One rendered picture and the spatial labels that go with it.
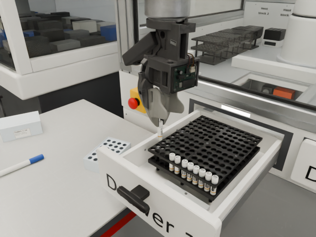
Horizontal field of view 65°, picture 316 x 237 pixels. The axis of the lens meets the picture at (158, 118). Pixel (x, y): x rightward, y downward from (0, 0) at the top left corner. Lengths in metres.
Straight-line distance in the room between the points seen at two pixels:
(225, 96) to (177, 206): 0.36
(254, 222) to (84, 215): 0.50
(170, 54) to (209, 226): 0.27
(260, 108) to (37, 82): 0.88
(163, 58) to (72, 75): 0.84
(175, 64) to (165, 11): 0.08
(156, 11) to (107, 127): 0.60
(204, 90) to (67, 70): 0.71
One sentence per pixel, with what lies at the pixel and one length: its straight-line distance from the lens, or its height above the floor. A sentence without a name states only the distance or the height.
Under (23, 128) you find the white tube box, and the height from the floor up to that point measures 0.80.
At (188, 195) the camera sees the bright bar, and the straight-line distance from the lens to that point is 0.54.
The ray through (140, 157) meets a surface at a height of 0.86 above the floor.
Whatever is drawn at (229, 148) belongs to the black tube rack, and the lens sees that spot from 0.60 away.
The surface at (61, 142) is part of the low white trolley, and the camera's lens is 0.90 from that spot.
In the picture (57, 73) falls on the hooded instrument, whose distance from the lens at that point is 1.20.
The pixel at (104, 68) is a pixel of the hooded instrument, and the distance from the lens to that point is 1.34.
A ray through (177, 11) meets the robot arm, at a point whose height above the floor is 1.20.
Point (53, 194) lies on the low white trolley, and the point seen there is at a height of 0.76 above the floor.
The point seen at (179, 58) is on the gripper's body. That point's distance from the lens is 0.43.
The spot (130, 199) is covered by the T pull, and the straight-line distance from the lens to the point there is 0.45.
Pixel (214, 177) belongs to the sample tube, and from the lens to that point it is 0.49.
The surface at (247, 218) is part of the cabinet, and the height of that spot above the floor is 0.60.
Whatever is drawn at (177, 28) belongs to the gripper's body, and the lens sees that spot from 0.41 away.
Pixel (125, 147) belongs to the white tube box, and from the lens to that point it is 0.76.
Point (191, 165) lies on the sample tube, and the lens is 0.51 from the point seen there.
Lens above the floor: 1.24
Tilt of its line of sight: 29 degrees down
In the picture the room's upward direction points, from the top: straight up
